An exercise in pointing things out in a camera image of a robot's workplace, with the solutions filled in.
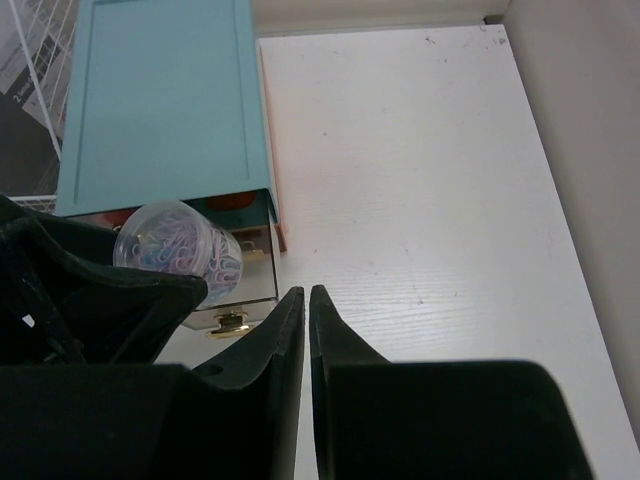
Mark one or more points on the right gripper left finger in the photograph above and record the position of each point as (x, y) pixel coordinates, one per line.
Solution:
(233, 417)

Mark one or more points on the clear drawer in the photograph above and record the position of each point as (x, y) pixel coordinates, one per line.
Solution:
(249, 218)

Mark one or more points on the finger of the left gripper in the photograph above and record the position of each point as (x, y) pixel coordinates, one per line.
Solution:
(63, 301)

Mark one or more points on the clear paperclip jar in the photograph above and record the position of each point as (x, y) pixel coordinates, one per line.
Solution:
(174, 238)

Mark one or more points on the grey setup guide booklet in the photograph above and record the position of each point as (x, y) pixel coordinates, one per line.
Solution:
(25, 140)

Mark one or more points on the teal drawer box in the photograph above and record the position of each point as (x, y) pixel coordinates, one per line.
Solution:
(166, 101)

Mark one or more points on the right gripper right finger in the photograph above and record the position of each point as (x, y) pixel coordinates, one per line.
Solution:
(484, 419)

